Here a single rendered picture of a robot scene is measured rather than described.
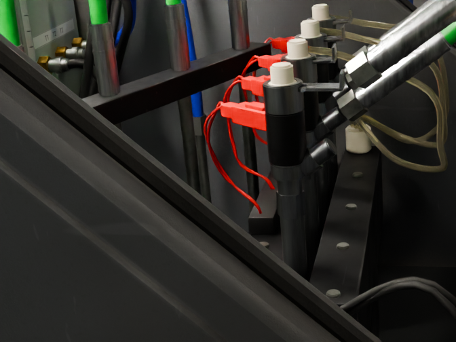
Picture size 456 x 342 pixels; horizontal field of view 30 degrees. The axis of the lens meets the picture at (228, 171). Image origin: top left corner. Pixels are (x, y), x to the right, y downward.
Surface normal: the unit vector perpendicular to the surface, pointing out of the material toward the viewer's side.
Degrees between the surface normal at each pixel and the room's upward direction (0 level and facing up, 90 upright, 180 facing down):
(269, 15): 90
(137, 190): 43
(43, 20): 90
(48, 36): 90
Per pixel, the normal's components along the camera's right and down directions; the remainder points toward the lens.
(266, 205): -0.09, -0.94
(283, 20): -0.21, 0.35
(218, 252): 0.59, -0.70
